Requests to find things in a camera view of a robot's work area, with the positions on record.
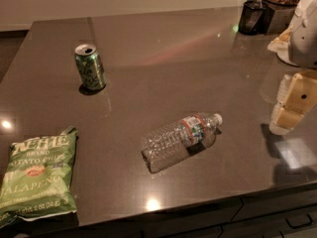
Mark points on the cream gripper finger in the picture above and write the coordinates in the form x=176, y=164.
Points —
x=297, y=95
x=280, y=42

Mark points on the clear plastic water bottle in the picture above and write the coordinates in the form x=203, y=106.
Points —
x=169, y=145

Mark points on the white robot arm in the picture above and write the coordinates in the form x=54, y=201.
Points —
x=297, y=45

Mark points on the green jalapeno chips bag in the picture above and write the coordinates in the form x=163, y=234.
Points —
x=37, y=180

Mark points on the dark box under jar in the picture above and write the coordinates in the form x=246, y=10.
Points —
x=276, y=18

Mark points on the black mesh cup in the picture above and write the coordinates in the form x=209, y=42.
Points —
x=251, y=18

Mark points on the green soda can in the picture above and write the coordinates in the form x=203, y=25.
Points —
x=90, y=67

